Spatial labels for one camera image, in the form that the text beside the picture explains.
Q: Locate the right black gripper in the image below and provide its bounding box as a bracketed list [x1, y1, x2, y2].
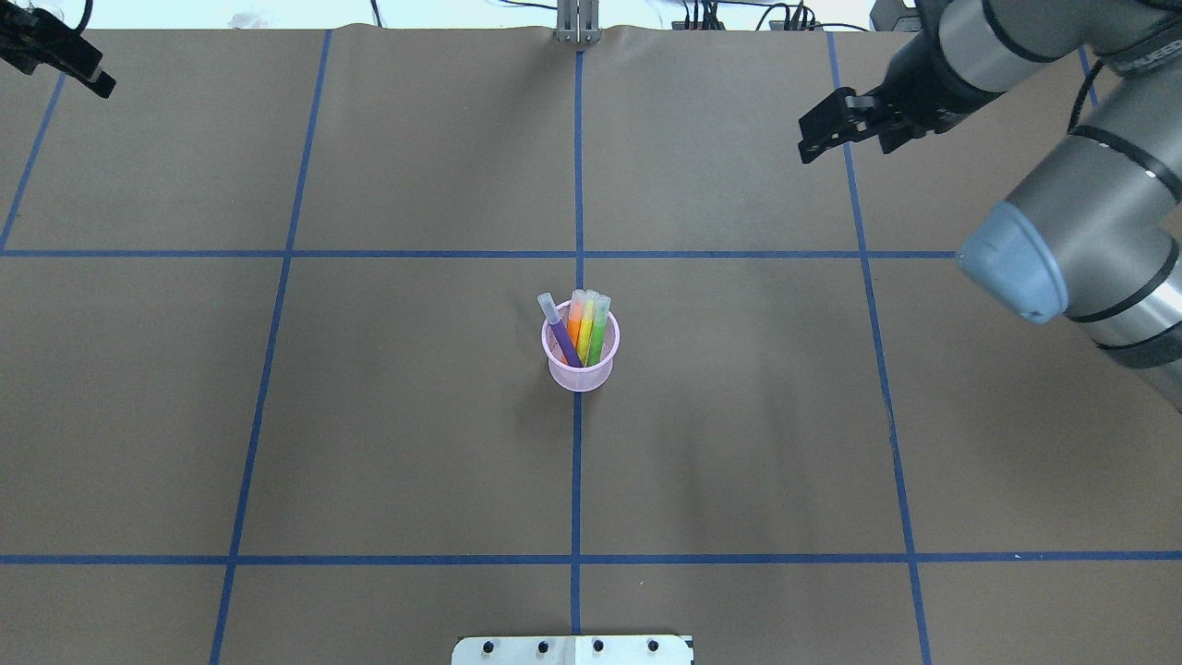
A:
[798, 30, 1001, 164]

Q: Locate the green highlighter pen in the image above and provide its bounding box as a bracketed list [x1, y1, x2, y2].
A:
[587, 294, 611, 366]

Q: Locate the orange highlighter pen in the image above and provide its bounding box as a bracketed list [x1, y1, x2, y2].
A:
[565, 289, 586, 367]

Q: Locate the yellow highlighter pen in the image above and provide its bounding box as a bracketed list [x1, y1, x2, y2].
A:
[579, 289, 599, 367]

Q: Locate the purple highlighter pen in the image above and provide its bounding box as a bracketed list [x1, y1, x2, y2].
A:
[537, 292, 584, 369]

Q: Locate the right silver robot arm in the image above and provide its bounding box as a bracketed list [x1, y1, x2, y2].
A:
[798, 1, 1181, 405]

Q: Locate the brown paper table cover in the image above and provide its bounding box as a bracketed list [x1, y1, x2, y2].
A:
[4, 25, 1178, 664]

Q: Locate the electronics board with wires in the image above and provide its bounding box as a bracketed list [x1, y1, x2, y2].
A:
[662, 1, 821, 32]

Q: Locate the aluminium frame post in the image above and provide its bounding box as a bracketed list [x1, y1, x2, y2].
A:
[553, 0, 602, 45]

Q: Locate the white camera stand pedestal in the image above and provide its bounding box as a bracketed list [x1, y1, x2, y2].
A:
[452, 633, 695, 664]

